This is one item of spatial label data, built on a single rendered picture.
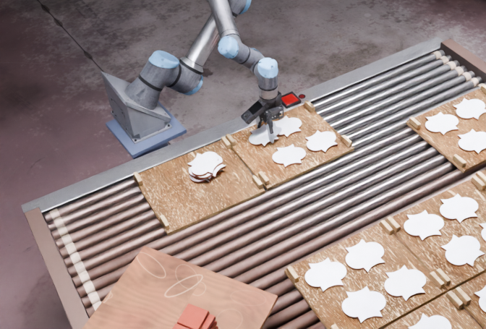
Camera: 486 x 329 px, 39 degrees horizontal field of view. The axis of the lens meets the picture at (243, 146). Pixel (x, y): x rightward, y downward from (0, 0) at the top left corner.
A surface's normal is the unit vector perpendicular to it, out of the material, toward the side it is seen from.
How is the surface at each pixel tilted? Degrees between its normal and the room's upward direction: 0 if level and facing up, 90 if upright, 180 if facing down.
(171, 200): 0
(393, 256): 0
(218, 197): 0
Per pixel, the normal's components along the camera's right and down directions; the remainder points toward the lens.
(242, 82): -0.07, -0.73
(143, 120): 0.53, 0.55
